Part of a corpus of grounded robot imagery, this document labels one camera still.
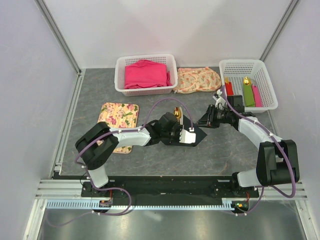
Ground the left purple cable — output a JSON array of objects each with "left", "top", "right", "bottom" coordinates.
[{"left": 45, "top": 97, "right": 195, "bottom": 228}]

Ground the silver table knife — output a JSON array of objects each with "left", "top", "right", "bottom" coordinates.
[{"left": 179, "top": 112, "right": 184, "bottom": 129}]

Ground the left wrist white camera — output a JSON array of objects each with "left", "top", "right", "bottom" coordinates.
[{"left": 179, "top": 129, "right": 196, "bottom": 144}]

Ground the pink folded cloth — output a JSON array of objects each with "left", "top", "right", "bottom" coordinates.
[{"left": 124, "top": 59, "right": 172, "bottom": 89}]

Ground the floral drawstring pouch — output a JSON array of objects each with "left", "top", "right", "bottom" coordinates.
[{"left": 173, "top": 67, "right": 222, "bottom": 94}]

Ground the front aluminium rail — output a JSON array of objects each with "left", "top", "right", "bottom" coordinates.
[{"left": 35, "top": 179, "right": 308, "bottom": 201}]

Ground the right aluminium frame post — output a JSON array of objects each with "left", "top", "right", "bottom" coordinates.
[{"left": 259, "top": 0, "right": 300, "bottom": 62}]

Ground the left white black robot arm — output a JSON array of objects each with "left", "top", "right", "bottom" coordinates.
[{"left": 75, "top": 112, "right": 184, "bottom": 197}]

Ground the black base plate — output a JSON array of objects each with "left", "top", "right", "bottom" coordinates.
[{"left": 81, "top": 175, "right": 259, "bottom": 199}]

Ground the blue slotted cable duct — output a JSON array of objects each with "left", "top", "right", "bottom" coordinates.
[{"left": 46, "top": 198, "right": 250, "bottom": 211}]

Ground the gold spoon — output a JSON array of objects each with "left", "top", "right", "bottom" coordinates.
[{"left": 173, "top": 107, "right": 182, "bottom": 122}]

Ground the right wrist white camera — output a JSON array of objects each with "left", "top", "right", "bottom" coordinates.
[{"left": 212, "top": 89, "right": 226, "bottom": 110}]

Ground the white basket with pink cloth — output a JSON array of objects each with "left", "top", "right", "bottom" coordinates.
[{"left": 114, "top": 53, "right": 178, "bottom": 97}]

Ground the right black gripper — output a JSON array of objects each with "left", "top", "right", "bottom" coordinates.
[{"left": 195, "top": 104, "right": 232, "bottom": 129}]

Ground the purple cable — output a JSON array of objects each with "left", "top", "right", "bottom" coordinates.
[
  {"left": 219, "top": 84, "right": 300, "bottom": 216},
  {"left": 45, "top": 97, "right": 195, "bottom": 228}
]

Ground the wrist white camera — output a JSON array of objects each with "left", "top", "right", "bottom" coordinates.
[
  {"left": 212, "top": 89, "right": 226, "bottom": 110},
  {"left": 179, "top": 129, "right": 196, "bottom": 144}
]

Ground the aluminium frame post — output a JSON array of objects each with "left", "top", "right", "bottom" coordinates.
[
  {"left": 259, "top": 0, "right": 300, "bottom": 62},
  {"left": 34, "top": 0, "right": 82, "bottom": 76}
]

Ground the left aluminium frame post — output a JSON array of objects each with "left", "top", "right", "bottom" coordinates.
[{"left": 34, "top": 0, "right": 82, "bottom": 76}]

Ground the black paper napkin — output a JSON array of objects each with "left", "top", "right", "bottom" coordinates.
[{"left": 145, "top": 120, "right": 207, "bottom": 147}]

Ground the pink napkin roll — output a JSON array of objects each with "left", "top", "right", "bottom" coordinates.
[{"left": 251, "top": 84, "right": 263, "bottom": 108}]

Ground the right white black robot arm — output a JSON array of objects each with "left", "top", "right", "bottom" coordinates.
[{"left": 196, "top": 95, "right": 300, "bottom": 197}]

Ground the red napkin roll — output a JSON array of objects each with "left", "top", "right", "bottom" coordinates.
[{"left": 224, "top": 76, "right": 234, "bottom": 96}]

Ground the white basket with rolls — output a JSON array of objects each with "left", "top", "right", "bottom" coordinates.
[{"left": 219, "top": 59, "right": 278, "bottom": 113}]

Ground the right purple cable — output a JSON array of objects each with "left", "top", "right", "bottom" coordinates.
[{"left": 219, "top": 84, "right": 300, "bottom": 216}]

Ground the green napkin roll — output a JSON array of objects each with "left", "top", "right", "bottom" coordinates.
[{"left": 243, "top": 76, "right": 255, "bottom": 108}]

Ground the floral placemat tray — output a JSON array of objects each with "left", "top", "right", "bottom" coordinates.
[{"left": 96, "top": 102, "right": 140, "bottom": 154}]

